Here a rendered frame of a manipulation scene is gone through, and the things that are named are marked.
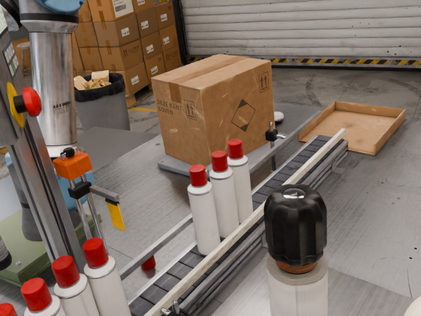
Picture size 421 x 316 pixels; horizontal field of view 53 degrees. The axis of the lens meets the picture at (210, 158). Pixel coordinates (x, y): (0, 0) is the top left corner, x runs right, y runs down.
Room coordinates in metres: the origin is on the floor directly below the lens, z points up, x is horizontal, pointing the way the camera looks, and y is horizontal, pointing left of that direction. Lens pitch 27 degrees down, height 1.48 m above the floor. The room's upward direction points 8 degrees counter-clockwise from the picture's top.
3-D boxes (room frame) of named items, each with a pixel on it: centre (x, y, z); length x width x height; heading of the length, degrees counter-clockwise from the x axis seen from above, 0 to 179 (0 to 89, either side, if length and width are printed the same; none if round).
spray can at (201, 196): (0.74, 0.03, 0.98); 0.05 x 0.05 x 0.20
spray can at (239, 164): (0.84, -0.06, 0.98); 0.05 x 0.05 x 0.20
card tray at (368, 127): (1.33, -0.50, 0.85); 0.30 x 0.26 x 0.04; 138
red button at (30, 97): (0.53, 0.22, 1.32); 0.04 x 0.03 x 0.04; 13
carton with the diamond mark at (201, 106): (1.31, -0.04, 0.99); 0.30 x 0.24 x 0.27; 129
